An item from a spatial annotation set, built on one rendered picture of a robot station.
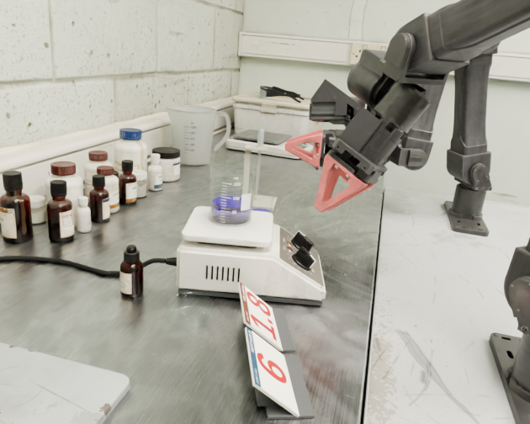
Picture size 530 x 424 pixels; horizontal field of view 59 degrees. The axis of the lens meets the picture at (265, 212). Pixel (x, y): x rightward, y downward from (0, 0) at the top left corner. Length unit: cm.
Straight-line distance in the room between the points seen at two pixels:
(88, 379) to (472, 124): 84
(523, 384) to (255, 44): 177
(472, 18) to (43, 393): 57
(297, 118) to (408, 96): 110
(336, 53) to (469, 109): 107
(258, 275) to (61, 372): 26
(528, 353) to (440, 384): 9
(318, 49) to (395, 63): 143
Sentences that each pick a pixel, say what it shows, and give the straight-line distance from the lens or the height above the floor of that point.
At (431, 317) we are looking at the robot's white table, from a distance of 69.
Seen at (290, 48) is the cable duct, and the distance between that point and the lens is 207.
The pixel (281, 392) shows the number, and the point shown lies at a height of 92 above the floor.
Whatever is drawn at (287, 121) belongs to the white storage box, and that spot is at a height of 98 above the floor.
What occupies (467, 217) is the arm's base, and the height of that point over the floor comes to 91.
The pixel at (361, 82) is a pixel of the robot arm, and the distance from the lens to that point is 71.
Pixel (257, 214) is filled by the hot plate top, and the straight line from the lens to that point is 70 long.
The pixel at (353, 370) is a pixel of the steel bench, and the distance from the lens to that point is 55.
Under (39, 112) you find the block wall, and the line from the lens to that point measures 104.
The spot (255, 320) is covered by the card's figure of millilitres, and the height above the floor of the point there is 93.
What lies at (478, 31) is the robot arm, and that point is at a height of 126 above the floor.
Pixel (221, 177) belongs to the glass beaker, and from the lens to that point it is 63.
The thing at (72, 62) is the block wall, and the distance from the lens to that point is 112.
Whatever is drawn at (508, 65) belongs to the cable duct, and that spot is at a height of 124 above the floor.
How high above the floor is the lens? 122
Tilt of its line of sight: 19 degrees down
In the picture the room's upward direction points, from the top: 5 degrees clockwise
